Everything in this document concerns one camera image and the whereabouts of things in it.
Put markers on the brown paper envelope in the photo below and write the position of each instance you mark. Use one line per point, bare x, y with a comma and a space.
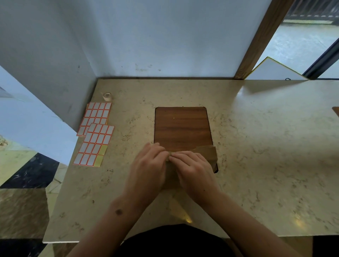
209, 155

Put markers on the person's right fingers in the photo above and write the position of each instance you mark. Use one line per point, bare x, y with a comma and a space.
186, 157

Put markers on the person's left forearm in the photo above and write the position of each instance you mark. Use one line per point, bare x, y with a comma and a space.
111, 227

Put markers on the brown wooden object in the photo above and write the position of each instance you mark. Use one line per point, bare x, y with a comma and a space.
336, 110

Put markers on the label sheet with yellow gaps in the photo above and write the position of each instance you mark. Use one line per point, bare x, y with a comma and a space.
94, 145

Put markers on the wooden door frame post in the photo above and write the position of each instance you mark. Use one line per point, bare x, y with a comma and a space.
261, 39

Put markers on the white board with yellow edge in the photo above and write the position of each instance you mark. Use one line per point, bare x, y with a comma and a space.
272, 71

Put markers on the dark window frame bar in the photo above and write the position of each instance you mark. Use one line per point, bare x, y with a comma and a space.
321, 59

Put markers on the dark metal railing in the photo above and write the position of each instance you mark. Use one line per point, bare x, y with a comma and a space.
313, 9

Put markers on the person's left fingers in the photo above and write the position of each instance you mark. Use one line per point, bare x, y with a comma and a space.
156, 152

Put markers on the orange-bordered white label sheet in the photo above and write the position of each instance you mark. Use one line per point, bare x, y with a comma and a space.
95, 113

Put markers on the small clear tape roll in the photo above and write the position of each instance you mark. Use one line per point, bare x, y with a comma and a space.
107, 97

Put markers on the person's right hand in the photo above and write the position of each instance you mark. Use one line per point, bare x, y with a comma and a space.
196, 177

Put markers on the person's black clothing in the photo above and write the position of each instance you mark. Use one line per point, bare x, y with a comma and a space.
174, 242

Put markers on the person's right forearm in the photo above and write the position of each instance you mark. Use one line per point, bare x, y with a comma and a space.
243, 230

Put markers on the person's left hand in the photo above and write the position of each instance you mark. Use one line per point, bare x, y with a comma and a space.
144, 174

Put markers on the brown wooden board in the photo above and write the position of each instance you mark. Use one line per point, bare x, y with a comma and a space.
182, 127

